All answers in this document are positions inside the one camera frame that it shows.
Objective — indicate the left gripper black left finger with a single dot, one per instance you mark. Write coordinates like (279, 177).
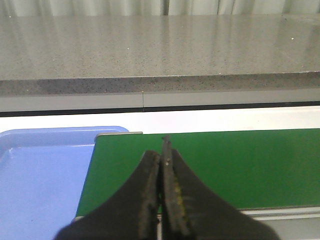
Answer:
(129, 214)

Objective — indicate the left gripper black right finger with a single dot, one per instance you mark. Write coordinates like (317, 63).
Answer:
(191, 211)

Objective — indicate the green conveyor belt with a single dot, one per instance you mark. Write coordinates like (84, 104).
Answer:
(250, 170)

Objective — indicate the blue plastic tray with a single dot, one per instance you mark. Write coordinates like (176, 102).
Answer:
(42, 173)

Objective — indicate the grey cabinet front panel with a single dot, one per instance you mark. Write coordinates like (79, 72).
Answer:
(155, 99)

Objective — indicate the grey stone countertop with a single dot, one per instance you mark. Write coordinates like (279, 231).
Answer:
(68, 55)

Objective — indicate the white curtain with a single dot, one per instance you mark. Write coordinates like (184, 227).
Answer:
(30, 8)

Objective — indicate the aluminium conveyor frame rail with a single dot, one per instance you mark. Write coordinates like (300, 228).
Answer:
(287, 215)

